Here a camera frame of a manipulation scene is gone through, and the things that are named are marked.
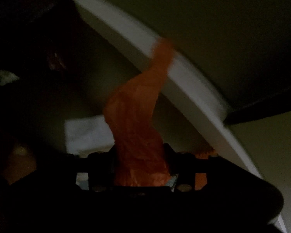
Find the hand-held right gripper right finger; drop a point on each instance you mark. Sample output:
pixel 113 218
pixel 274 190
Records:
pixel 184 165

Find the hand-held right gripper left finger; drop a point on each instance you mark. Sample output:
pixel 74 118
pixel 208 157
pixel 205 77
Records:
pixel 101 165

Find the orange plastic bag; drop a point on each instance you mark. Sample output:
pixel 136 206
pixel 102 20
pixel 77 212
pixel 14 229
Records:
pixel 135 126

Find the white paper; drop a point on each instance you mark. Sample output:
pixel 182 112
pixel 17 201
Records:
pixel 7 77
pixel 87 136

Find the flat white paper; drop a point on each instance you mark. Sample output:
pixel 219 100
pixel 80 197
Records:
pixel 87 136

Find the orange paper packet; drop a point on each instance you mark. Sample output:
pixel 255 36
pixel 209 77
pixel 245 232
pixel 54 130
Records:
pixel 17 165

